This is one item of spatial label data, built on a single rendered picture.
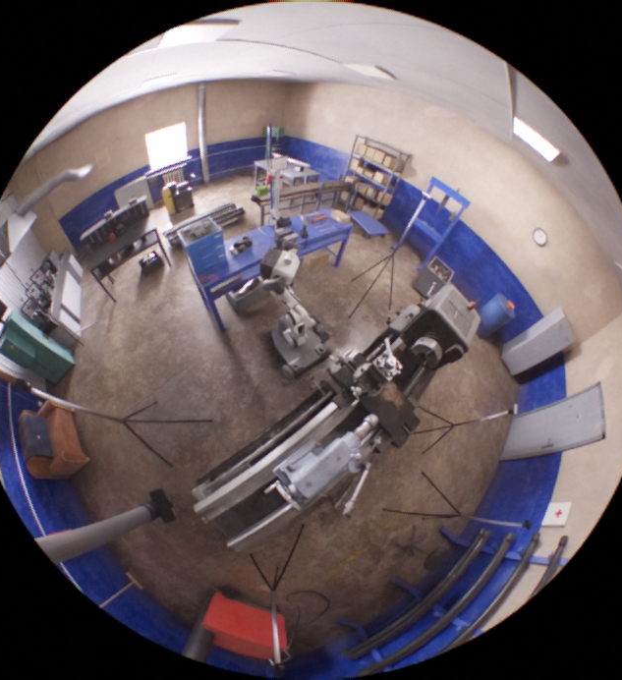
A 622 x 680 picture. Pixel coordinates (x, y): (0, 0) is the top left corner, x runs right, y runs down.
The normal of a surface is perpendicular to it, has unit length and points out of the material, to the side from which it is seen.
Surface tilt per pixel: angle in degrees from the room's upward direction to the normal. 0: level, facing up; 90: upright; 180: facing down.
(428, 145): 90
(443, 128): 90
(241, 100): 90
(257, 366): 0
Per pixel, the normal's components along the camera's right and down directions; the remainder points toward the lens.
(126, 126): 0.65, 0.72
